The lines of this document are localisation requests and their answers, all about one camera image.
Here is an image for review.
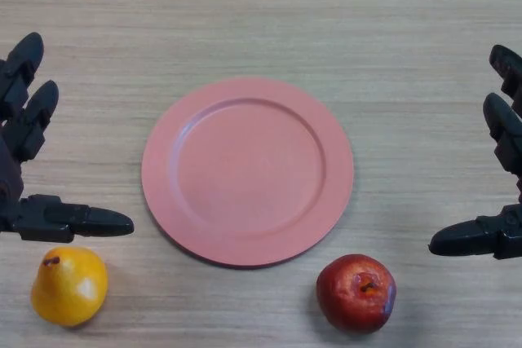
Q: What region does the pink round plate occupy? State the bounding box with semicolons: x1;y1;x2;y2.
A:
141;77;355;271

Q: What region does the yellow pear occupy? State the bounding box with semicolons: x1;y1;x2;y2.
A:
31;245;109;328

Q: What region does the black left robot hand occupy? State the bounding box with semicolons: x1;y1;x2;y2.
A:
0;32;135;244

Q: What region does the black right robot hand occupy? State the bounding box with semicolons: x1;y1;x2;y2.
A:
427;44;522;260

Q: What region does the red apple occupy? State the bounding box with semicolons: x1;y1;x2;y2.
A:
316;253;397;334

